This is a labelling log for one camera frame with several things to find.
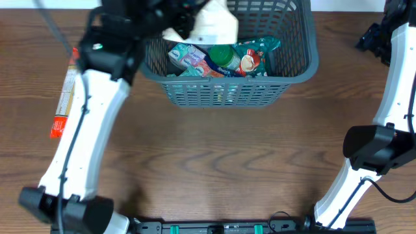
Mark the teal snack packet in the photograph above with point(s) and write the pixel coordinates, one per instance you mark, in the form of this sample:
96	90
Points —
192	72

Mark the green lid spice jar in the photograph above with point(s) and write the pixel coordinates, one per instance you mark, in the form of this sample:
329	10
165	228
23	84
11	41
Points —
225	56

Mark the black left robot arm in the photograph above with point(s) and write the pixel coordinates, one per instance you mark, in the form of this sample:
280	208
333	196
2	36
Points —
110	53

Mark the green Nescafe coffee bag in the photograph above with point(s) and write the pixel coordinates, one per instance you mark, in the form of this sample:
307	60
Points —
254	53

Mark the grey plastic basket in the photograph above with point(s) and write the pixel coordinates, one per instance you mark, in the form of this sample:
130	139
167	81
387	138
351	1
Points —
295	60

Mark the tissue pocket pack bundle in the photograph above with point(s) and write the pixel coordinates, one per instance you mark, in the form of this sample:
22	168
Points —
183	56

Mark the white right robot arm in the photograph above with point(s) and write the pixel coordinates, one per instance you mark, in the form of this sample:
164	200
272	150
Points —
371	151

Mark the beige pouch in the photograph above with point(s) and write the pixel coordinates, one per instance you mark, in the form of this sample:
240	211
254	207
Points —
214	24

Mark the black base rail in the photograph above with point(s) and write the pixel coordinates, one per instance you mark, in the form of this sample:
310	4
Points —
258	227

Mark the red orange spaghetti packet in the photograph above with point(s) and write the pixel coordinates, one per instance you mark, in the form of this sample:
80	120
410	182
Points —
66	96

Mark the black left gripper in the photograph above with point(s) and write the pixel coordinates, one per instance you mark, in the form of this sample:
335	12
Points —
183	25

